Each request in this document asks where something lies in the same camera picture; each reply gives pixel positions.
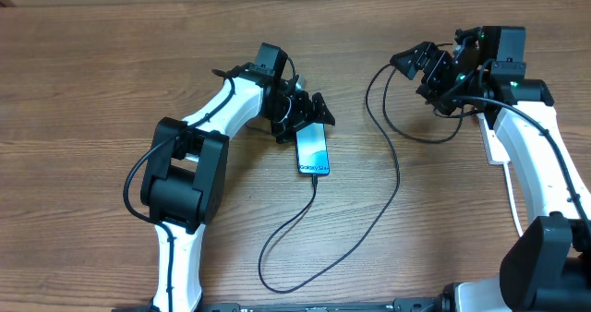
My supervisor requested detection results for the blue Galaxy smartphone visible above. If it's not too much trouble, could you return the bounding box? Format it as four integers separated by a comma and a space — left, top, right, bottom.
296, 123, 330, 176

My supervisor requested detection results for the black charger cable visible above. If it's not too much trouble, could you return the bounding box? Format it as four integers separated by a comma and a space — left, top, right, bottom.
257, 62, 465, 294

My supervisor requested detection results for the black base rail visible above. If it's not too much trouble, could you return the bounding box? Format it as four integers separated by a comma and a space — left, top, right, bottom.
195, 294, 455, 312

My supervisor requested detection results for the white power strip cord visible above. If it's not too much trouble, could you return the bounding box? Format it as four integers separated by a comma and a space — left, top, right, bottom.
501, 162, 525, 237

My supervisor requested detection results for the white power strip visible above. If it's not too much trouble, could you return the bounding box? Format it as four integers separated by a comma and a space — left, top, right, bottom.
476, 113, 510, 165

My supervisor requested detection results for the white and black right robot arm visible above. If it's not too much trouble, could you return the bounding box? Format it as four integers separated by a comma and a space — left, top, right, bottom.
390, 26, 590, 311

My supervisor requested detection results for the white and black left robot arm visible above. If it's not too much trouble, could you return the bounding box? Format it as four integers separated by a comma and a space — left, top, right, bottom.
123, 43, 335, 311

